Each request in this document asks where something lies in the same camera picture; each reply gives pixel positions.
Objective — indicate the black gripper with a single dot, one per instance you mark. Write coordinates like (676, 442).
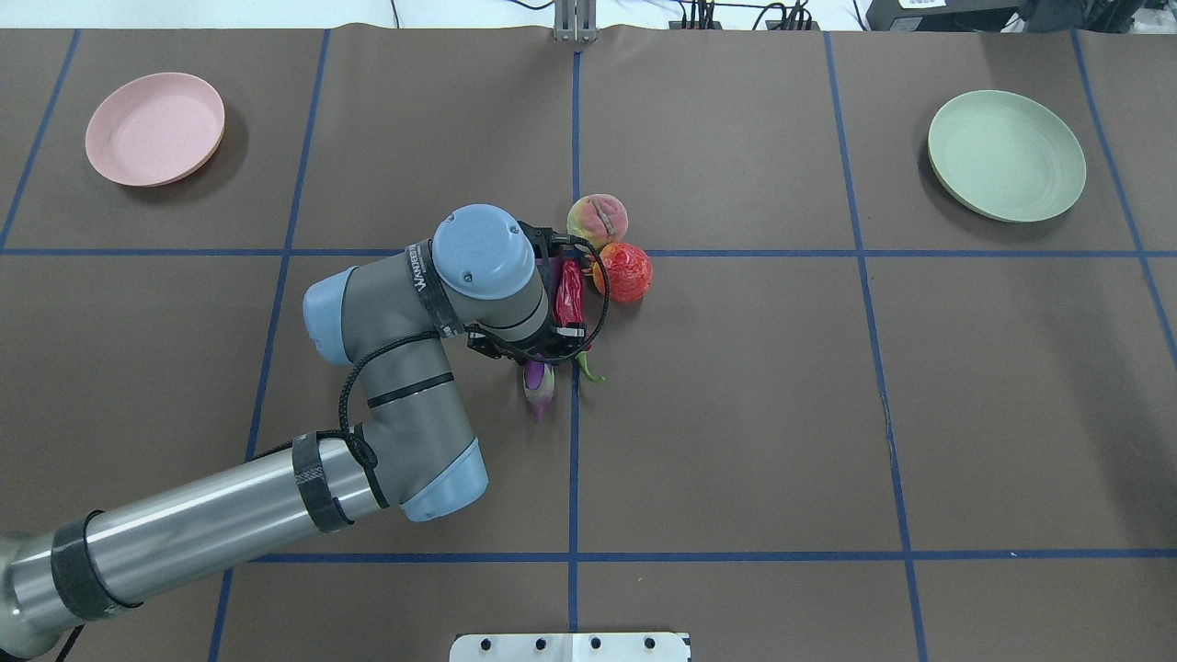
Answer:
(542, 296)

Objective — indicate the red chili pepper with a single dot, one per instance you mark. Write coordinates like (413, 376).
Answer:
(569, 313)

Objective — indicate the purple eggplant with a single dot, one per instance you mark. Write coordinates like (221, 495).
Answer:
(538, 380)

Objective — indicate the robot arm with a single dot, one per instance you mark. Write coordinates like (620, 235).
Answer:
(382, 425)

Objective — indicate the pink yellow peach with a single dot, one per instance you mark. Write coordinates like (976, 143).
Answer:
(599, 218)

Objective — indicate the pink plate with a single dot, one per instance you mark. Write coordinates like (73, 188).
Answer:
(155, 130)

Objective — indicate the green plate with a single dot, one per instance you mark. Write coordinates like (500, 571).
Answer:
(1005, 156)

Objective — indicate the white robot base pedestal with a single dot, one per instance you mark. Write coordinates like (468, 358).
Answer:
(599, 646)

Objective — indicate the aluminium frame post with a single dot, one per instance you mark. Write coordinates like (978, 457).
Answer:
(575, 21)

